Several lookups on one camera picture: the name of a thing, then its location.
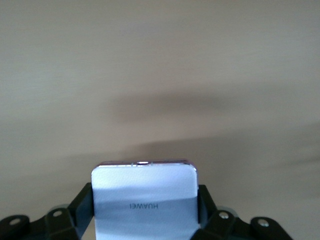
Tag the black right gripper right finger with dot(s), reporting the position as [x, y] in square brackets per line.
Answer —
[225, 227]

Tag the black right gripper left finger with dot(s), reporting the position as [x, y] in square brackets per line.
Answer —
[62, 225]

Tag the lilac phone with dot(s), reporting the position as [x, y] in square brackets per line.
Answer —
[142, 185]

